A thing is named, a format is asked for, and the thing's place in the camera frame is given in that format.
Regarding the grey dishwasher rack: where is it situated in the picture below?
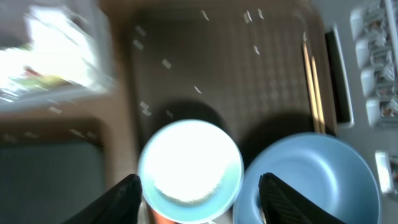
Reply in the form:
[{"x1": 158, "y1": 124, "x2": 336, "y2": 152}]
[{"x1": 312, "y1": 0, "x2": 397, "y2": 223}]

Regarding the brown serving tray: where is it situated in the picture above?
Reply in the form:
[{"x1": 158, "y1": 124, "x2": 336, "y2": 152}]
[{"x1": 131, "y1": 2, "x2": 337, "y2": 162}]

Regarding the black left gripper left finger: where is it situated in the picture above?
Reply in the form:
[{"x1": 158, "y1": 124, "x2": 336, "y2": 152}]
[{"x1": 64, "y1": 174, "x2": 142, "y2": 224}]

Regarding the white tissue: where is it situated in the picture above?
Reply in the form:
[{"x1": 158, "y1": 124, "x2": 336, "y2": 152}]
[{"x1": 24, "y1": 6, "x2": 97, "y2": 88}]

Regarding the pile of rice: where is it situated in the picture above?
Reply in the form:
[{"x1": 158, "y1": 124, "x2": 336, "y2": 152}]
[{"x1": 146, "y1": 119, "x2": 238, "y2": 204}]

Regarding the yellow snack wrapper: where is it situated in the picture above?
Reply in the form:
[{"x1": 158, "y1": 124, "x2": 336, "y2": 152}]
[{"x1": 1, "y1": 67, "x2": 75, "y2": 103}]

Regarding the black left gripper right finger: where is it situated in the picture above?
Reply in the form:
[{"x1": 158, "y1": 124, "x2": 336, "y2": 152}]
[{"x1": 259, "y1": 173, "x2": 343, "y2": 224}]

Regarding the clear plastic bin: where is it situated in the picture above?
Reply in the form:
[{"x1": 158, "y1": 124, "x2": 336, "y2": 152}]
[{"x1": 1, "y1": 0, "x2": 116, "y2": 112}]

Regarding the black waste tray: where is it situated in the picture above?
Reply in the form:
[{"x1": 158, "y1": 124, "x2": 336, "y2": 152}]
[{"x1": 1, "y1": 119, "x2": 106, "y2": 223}]

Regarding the light blue rice bowl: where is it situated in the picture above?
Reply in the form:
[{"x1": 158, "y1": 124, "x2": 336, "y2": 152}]
[{"x1": 138, "y1": 119, "x2": 244, "y2": 223}]

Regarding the orange carrot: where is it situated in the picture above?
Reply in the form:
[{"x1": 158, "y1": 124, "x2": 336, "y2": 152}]
[{"x1": 152, "y1": 210, "x2": 176, "y2": 224}]

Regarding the dark blue plate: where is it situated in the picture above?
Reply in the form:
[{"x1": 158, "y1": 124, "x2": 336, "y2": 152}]
[{"x1": 233, "y1": 133, "x2": 382, "y2": 223}]

